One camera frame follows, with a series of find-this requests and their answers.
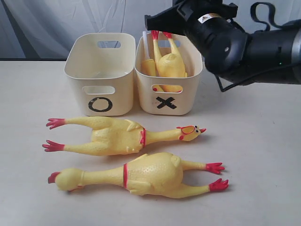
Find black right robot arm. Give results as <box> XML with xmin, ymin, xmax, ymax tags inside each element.
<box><xmin>144</xmin><ymin>0</ymin><xmax>301</xmax><ymax>85</ymax></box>

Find headless yellow rubber chicken body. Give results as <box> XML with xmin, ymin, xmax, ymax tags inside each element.
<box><xmin>151</xmin><ymin>30</ymin><xmax>188</xmax><ymax>78</ymax></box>

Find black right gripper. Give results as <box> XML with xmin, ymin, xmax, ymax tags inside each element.
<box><xmin>144</xmin><ymin>0</ymin><xmax>249</xmax><ymax>76</ymax></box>

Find cream bin marked X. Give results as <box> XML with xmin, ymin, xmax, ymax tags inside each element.
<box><xmin>135</xmin><ymin>34</ymin><xmax>203</xmax><ymax>115</ymax></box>

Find whole rubber chicken facing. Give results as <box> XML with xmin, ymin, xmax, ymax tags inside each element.
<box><xmin>42</xmin><ymin>116</ymin><xmax>206</xmax><ymax>156</ymax></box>
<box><xmin>48</xmin><ymin>153</ymin><xmax>229</xmax><ymax>199</ymax></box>

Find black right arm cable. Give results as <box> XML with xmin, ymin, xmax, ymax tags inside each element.
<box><xmin>215</xmin><ymin>1</ymin><xmax>301</xmax><ymax>93</ymax></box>

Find cream bin marked O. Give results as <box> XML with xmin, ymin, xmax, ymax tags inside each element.
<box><xmin>64</xmin><ymin>32</ymin><xmax>136</xmax><ymax>116</ymax></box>

